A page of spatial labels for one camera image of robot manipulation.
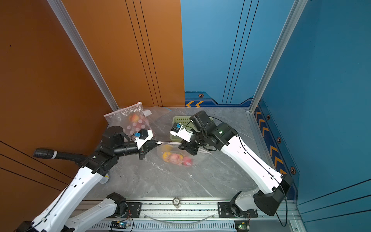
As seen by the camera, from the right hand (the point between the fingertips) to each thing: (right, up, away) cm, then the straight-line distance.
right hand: (182, 144), depth 67 cm
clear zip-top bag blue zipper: (-22, +16, +47) cm, 54 cm away
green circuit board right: (+30, -41, +4) cm, 51 cm away
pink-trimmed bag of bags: (-3, -9, +15) cm, 18 cm away
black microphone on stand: (-57, -3, -5) cm, 58 cm away
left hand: (-10, +2, -1) cm, 10 cm away
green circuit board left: (-31, -40, +4) cm, 51 cm away
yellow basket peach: (-9, -9, +12) cm, 18 cm away
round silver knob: (-3, -30, +4) cm, 30 cm away
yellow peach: (-37, +13, +35) cm, 53 cm away
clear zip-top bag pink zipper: (-44, +13, +31) cm, 56 cm away
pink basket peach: (+2, -11, +9) cm, 14 cm away
